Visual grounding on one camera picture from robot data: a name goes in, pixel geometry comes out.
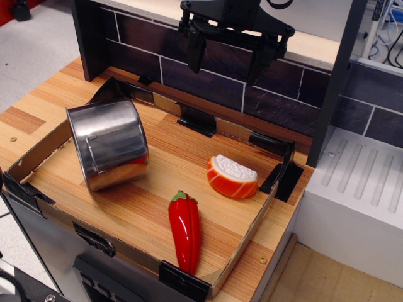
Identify dark grey vertical post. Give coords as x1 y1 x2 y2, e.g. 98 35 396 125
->
307 1 367 167

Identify shiny metal pot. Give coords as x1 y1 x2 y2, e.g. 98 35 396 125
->
66 97 149 193

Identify white and black cables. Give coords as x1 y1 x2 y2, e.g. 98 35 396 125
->
366 0 403 69

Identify white toy sink drainboard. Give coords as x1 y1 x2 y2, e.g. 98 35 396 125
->
295 128 402 274

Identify black toy oven front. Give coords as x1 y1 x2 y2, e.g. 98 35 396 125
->
72 254 149 302

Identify red toy chili pepper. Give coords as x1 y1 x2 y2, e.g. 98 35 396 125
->
168 190 202 275

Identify dark object top left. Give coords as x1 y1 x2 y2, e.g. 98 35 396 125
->
9 0 31 22

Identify orange salmon sushi toy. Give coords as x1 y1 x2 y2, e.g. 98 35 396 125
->
207 154 258 199

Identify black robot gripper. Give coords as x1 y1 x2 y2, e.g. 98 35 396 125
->
179 1 295 86

